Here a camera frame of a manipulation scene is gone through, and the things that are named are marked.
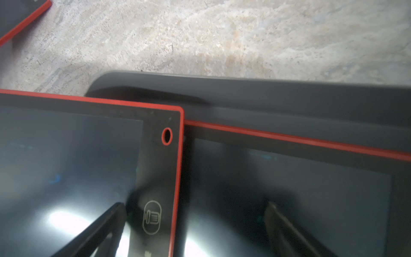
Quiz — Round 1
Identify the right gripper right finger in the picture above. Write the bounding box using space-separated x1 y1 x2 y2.
264 201 321 257

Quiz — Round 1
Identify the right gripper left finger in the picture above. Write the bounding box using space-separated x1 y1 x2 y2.
54 202 127 257

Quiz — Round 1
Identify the red writing tablet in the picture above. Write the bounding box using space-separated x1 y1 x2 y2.
1 90 184 257
174 121 411 257
1 0 52 46

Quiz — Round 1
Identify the dark grey storage box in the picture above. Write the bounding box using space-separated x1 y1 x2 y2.
86 71 411 152

